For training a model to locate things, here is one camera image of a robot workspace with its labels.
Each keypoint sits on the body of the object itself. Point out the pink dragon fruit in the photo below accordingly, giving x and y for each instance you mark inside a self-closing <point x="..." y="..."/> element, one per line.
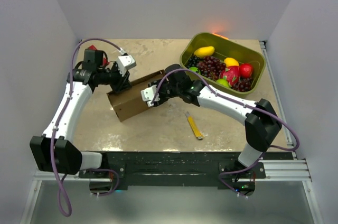
<point x="231" y="74"/>

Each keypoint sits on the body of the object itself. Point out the aluminium rail frame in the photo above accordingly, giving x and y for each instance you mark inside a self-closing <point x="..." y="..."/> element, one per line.
<point x="277" y="170"/>

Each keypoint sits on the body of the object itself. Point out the yellow lemon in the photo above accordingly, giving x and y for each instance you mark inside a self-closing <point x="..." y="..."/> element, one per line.
<point x="229" y="62"/>

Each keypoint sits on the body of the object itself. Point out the small dark red grapes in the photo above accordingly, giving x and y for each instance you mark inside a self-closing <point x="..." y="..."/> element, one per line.
<point x="243" y="85"/>

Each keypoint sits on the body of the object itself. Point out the dark red grape bunch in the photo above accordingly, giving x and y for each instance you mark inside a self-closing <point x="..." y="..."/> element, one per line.
<point x="211" y="67"/>

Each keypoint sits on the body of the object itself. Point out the green lime front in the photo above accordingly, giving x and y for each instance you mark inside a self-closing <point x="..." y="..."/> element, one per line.
<point x="223" y="82"/>

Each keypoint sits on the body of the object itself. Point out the olive green plastic bin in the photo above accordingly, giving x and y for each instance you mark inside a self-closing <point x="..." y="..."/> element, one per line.
<point x="226" y="49"/>

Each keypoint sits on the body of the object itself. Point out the yellow mango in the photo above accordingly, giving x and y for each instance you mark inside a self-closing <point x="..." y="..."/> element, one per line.
<point x="204" y="51"/>

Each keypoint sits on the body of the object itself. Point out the dark blue grape bunch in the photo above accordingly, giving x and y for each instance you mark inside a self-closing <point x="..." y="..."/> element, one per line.
<point x="193" y="61"/>

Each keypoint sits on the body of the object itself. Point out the red apple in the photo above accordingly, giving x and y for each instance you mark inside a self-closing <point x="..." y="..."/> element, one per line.
<point x="246" y="70"/>

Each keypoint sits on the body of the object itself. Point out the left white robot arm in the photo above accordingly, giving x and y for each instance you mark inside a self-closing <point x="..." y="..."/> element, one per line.
<point x="54" y="150"/>

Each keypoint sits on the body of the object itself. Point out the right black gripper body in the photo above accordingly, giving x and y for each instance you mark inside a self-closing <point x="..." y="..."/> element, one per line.
<point x="167" y="91"/>

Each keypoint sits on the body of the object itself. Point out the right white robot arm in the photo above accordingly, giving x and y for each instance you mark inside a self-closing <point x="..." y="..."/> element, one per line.
<point x="259" y="118"/>

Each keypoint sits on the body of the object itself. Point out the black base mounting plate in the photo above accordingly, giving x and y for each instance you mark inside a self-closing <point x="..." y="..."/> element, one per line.
<point x="174" y="169"/>

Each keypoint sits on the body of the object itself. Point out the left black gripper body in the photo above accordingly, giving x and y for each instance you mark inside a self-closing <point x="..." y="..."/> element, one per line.
<point x="115" y="79"/>

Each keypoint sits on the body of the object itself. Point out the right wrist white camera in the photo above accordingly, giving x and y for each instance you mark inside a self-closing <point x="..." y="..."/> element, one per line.
<point x="150" y="96"/>

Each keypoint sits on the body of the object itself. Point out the yellow utility knife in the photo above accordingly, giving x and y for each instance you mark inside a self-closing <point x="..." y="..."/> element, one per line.
<point x="193" y="126"/>

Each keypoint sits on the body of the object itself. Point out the brown cardboard express box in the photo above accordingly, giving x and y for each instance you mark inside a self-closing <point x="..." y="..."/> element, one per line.
<point x="129" y="103"/>

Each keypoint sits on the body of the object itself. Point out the wrist white camera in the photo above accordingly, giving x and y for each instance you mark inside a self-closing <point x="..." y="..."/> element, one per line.
<point x="125" y="63"/>
<point x="150" y="96"/>

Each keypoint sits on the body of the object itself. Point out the green fruit left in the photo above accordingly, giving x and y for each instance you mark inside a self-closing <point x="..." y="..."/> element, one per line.
<point x="195" y="69"/>

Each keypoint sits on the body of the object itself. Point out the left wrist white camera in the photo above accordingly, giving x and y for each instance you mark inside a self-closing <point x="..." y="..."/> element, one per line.
<point x="125" y="63"/>

